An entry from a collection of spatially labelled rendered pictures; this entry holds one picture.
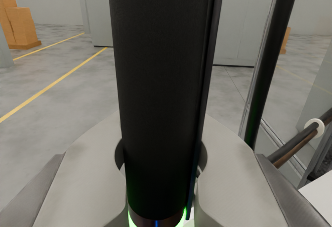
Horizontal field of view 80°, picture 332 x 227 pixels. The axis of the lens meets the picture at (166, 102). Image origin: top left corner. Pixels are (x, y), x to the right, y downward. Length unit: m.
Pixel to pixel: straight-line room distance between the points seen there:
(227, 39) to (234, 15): 0.59
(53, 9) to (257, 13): 11.42
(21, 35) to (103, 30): 2.58
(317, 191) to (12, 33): 8.41
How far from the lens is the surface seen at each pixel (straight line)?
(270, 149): 1.43
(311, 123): 0.38
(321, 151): 0.86
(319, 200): 0.64
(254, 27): 5.87
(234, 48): 5.85
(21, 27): 8.28
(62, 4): 13.95
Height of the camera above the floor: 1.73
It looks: 28 degrees down
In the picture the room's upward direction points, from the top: 2 degrees clockwise
